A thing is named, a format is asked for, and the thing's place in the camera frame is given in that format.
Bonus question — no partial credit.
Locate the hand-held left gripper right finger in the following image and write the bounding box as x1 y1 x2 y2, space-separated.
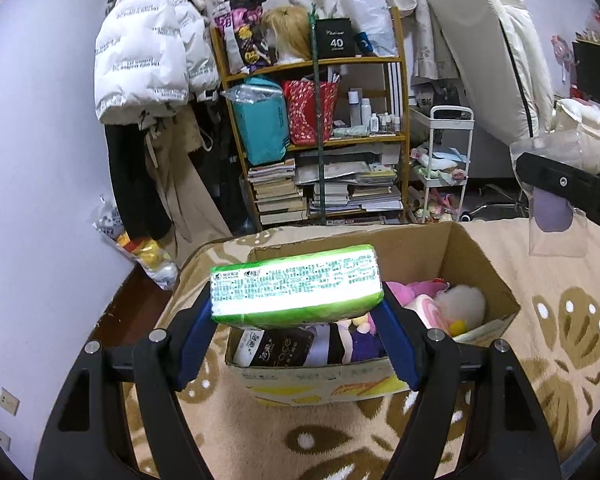
370 290 563 480

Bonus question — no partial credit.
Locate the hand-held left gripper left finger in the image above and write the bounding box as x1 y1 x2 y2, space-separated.
32 280 216 480

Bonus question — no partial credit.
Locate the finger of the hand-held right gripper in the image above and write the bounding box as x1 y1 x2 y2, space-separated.
515 151 600 236

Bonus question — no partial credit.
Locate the dark purple plush toy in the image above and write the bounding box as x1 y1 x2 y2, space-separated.
352 330 387 362

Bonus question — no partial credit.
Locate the bagged small purple plush toy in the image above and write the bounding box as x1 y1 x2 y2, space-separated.
509 130 588 258

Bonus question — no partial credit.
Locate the small pink roll plush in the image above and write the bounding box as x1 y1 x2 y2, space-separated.
410 294 446 331

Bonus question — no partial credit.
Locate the pink plush bear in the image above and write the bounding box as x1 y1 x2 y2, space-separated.
385 277 451 306

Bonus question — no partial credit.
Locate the cardboard box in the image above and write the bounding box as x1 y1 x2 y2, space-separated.
224 221 522 407

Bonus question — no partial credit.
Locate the green tissue pack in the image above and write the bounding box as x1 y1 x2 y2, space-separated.
209 244 385 330

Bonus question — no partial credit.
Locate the white fluffy plush toy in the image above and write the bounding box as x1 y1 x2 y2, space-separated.
432 284 487 336

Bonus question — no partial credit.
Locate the black tissue pack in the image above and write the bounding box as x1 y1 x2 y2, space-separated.
232 327 316 368

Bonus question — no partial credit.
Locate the beige flower printed blanket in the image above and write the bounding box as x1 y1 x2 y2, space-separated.
125 217 600 480

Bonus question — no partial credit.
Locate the plastic bag of plush toys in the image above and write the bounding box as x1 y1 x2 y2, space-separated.
91 195 181 291

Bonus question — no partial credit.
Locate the black monitor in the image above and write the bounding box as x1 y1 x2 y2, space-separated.
572 40 600 111

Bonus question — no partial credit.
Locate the pink desk fan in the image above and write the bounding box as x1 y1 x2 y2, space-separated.
552 35 578 83

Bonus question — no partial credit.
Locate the white trolley cart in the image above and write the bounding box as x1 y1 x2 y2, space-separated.
412 105 476 223

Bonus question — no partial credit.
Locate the beige coat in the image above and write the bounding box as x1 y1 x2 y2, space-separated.
142 107 233 261

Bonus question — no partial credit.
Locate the black coat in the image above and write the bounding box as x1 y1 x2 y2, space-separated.
104 122 173 241

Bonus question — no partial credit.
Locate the white folded mattress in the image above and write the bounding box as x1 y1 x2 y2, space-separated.
426 0 600 173

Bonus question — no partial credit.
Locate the pile of books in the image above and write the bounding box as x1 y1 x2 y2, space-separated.
247 142 406 226

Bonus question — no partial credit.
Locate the green pole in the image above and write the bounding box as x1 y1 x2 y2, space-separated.
305 2 328 226

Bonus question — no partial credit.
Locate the group of white cosmetic bottles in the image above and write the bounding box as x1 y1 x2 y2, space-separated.
347 89 403 136

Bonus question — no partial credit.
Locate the teal tissue pack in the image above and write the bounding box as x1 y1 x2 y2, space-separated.
222 76 290 167

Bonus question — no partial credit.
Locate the red gift bag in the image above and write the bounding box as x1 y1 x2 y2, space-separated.
281 79 340 146

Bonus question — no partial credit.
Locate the wooden shelf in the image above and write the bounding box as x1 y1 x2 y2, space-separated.
210 7 411 226

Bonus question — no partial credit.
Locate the clear plastic bag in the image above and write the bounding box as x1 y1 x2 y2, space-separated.
347 0 398 57

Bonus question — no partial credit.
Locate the black gift box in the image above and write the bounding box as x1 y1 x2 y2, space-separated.
314 18 362 59

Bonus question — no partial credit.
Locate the white puffer jacket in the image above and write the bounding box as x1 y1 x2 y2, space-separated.
94 0 221 125

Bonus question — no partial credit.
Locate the pink and black printed bag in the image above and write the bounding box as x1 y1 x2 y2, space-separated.
214 0 271 75

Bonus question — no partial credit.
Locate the blond wig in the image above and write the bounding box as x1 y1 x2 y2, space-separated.
264 5 313 65

